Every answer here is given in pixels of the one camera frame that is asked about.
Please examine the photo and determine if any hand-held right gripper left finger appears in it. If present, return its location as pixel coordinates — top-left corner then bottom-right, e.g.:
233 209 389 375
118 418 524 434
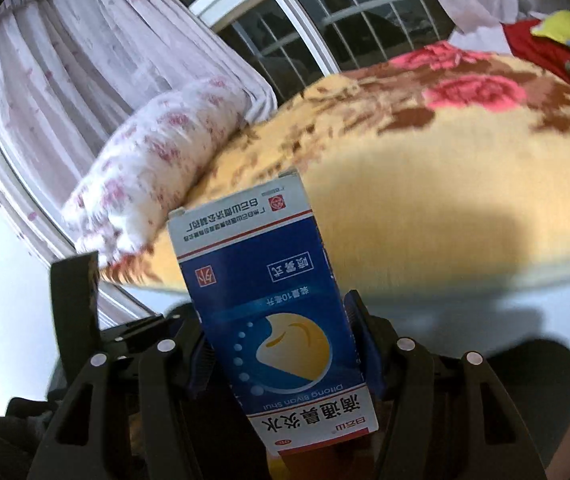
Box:
25 325 216 480

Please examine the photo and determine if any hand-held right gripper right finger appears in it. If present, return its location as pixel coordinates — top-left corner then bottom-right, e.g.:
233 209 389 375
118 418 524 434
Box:
343 290 548 480

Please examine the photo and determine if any blue and white medicine box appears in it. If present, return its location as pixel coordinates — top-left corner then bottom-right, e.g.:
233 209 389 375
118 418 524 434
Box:
167 170 383 471

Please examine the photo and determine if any floral plush blanket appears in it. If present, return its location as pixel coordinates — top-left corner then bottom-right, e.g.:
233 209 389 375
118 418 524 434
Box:
100 42 570 296

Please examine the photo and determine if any white pink floral pillow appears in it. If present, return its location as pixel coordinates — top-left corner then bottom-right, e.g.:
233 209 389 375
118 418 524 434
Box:
61 76 253 268

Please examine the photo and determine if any white sheer floral curtain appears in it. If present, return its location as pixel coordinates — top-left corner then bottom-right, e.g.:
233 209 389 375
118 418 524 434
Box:
0 0 278 261

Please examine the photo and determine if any white framed window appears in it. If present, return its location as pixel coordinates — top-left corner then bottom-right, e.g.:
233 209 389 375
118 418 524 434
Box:
145 0 458 91

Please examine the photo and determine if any red blanket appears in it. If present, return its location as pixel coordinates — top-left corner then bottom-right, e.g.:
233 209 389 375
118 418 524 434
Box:
502 19 570 111

